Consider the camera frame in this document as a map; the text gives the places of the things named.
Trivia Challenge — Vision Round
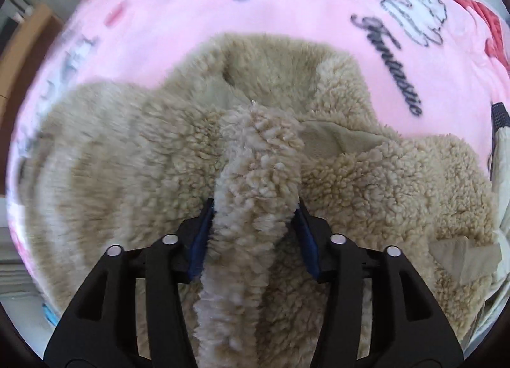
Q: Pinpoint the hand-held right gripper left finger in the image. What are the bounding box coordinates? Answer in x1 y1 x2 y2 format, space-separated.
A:
43 198 216 368

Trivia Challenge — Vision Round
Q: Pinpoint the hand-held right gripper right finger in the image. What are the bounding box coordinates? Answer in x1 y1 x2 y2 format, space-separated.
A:
291 198 465 368

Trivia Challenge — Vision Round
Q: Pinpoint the beige fleece coat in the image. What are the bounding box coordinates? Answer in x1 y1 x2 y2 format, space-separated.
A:
18 32 503 368

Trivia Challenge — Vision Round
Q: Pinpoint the white quilted jacket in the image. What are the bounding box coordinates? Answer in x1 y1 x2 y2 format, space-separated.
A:
484 101 510 337

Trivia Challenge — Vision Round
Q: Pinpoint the pink printed blanket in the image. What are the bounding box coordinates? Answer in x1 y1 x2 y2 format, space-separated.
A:
8 0 510 325

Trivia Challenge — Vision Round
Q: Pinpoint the wooden desk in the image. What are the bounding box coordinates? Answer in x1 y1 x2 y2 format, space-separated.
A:
0 2 64 102

